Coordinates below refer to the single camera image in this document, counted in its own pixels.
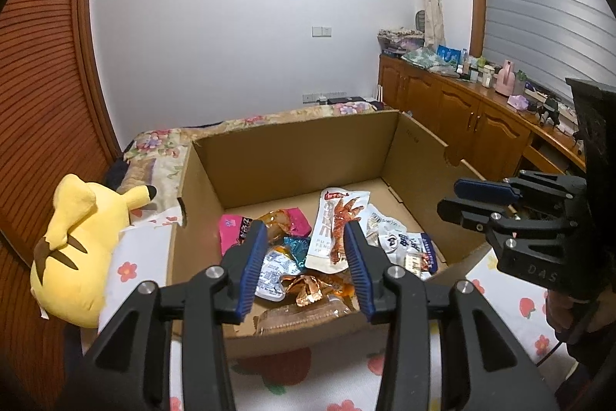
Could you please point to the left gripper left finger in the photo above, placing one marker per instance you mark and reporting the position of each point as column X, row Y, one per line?
column 128, row 367

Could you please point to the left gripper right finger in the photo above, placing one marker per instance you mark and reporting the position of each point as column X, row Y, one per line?
column 484, row 367

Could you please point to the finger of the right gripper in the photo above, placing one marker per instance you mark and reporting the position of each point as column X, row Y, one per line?
column 526, row 187
column 481, row 217

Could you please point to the white blue snack packet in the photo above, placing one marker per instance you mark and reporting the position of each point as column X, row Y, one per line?
column 412, row 251

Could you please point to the white chicken foot snack packet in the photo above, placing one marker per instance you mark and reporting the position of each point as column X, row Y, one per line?
column 337, row 207

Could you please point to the blue foil candy packet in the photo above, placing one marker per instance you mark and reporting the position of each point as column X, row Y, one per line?
column 298, row 248

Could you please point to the pink chicken snack packet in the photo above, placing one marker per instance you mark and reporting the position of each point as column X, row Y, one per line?
column 279, row 224

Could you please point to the wooden sideboard cabinet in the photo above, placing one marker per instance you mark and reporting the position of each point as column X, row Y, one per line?
column 477, row 124

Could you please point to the pink kettle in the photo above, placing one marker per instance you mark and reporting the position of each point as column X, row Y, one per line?
column 505, row 79

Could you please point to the brown cardboard box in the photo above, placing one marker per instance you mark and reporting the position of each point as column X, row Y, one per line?
column 255, row 170

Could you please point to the yellow pikachu plush toy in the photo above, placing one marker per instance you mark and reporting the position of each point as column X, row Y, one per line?
column 71, row 261

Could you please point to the clear wafer biscuit packet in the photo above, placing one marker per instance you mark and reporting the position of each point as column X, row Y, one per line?
column 293, row 317

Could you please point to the floral white bed sheet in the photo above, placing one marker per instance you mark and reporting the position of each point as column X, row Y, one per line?
column 345, row 372

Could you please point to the grey window blind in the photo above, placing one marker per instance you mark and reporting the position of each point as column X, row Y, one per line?
column 552, row 41

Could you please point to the orange white snack packet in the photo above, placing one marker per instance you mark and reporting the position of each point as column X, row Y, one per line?
column 275, row 265

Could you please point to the brown foil candy packet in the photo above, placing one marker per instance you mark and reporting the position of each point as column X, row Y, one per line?
column 311, row 287

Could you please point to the wooden louvre wardrobe door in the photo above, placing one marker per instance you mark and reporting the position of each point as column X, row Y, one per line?
column 53, row 122

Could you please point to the white wall switch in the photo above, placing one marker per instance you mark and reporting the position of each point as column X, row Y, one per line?
column 321, row 31

